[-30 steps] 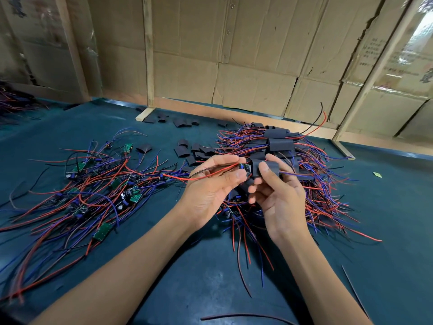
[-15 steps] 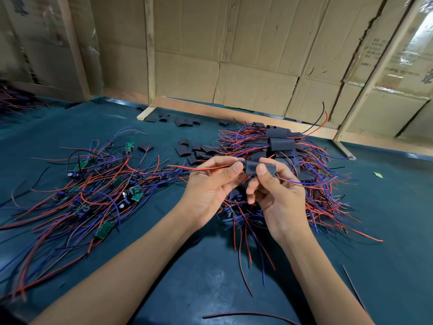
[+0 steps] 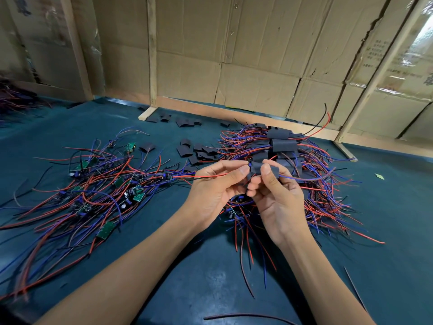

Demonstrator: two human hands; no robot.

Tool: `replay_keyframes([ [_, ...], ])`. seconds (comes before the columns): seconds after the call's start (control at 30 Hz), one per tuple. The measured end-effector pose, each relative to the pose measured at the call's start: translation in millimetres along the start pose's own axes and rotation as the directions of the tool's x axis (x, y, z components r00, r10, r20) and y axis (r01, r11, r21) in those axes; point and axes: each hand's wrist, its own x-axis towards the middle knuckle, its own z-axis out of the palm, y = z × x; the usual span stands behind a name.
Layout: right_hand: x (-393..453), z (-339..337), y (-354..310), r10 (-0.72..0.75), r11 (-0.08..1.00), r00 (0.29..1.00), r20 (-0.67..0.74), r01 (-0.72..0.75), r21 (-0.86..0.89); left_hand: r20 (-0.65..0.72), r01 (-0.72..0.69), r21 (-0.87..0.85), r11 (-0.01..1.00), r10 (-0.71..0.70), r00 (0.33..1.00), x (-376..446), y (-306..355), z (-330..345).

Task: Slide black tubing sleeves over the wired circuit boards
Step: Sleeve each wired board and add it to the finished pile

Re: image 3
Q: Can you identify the person's left hand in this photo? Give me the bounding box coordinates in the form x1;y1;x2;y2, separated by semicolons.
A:
181;159;251;233

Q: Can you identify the person's right hand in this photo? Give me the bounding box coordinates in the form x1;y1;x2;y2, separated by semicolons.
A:
245;158;312;248

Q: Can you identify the pile of black sleeve pieces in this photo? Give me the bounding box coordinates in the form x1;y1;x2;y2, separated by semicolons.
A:
145;113;224;167

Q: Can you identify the pile of sleeved wired boards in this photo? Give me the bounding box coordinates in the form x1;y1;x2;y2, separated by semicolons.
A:
216;105;387;298

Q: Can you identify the pile of unsleeved wired boards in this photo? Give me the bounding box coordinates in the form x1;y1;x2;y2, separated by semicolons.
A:
0;128;193;302

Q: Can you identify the wire pile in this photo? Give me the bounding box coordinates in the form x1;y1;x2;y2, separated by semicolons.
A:
0;78;41;116

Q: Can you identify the person's left forearm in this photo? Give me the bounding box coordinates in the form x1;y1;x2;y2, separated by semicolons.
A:
37;209;204;325

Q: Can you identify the person's right forearm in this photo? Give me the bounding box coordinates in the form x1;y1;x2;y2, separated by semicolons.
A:
281;227;376;325

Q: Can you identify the wooden ledge board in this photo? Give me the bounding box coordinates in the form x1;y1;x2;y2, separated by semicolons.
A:
105;88;433;158

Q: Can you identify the clear plastic sheet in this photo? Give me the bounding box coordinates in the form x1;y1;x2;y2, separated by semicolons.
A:
399;10;433;99

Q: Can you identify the loose curved black wire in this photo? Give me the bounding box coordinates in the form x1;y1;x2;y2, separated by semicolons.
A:
203;312;299;325

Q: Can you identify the thin wooden post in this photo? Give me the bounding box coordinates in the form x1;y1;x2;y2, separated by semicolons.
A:
137;0;158;121

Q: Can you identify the pale slanted wooden post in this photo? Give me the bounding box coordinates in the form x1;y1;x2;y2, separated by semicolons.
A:
333;0;430;162

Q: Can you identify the wide wooden post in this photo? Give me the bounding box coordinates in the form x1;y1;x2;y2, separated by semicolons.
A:
60;0;93;102

